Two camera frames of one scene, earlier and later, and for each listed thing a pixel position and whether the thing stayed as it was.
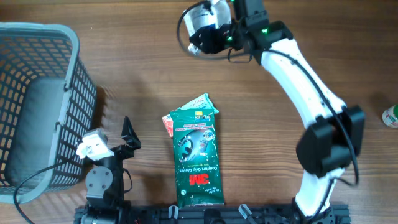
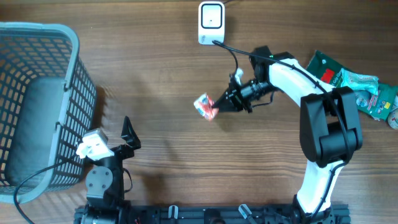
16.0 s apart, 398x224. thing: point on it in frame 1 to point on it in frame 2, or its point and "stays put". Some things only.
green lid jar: x=390 y=117 stays put
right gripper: x=209 y=43 to x=234 y=98
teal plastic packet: x=199 y=109 to x=359 y=81
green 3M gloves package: x=198 y=175 to x=376 y=106
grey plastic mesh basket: x=48 y=103 stays put
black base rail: x=148 y=214 stays put
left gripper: x=127 y=134 stays put
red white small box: x=168 y=122 to x=203 y=104
